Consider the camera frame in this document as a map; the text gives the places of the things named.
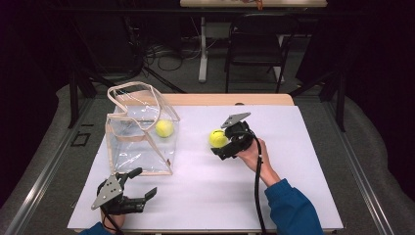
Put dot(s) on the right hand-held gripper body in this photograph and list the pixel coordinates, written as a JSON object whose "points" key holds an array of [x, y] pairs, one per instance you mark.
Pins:
{"points": [[241, 137]]}

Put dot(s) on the clear plastic tote bag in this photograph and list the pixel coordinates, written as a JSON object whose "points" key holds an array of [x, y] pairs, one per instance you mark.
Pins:
{"points": [[137, 153]]}

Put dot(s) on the wooden table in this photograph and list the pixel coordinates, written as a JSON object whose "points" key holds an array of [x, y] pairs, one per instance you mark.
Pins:
{"points": [[228, 99]]}

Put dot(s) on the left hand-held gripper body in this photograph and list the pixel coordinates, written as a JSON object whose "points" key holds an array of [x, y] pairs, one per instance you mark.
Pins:
{"points": [[109, 194]]}

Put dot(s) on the small orange object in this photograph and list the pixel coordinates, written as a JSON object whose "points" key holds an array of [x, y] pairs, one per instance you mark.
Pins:
{"points": [[259, 4]]}

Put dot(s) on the metal floor rail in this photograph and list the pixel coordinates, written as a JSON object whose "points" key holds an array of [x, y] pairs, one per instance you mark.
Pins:
{"points": [[42, 176], [362, 182]]}

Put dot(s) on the black folding chair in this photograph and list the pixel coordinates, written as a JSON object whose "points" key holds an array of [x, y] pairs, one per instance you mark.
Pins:
{"points": [[257, 45]]}

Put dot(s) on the person's right hand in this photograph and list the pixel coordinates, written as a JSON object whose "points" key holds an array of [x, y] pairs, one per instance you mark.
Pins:
{"points": [[252, 157]]}

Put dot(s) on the person's left hand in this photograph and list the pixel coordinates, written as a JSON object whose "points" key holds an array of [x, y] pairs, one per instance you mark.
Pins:
{"points": [[116, 222]]}

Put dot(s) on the white-legged background table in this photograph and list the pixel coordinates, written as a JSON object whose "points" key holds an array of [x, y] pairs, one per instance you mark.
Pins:
{"points": [[203, 49]]}

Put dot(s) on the black metal stand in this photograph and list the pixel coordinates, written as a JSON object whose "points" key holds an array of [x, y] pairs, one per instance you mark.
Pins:
{"points": [[341, 101], [73, 98]]}

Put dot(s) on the black tripod leg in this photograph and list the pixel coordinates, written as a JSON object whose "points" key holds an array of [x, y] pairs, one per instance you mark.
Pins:
{"points": [[163, 80]]}

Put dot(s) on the yellow tennis ball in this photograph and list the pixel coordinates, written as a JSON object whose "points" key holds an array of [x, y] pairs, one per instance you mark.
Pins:
{"points": [[164, 128], [217, 138]]}

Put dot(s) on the black curtain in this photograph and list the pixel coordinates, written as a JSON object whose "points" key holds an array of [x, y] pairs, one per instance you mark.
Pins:
{"points": [[385, 81], [26, 98]]}

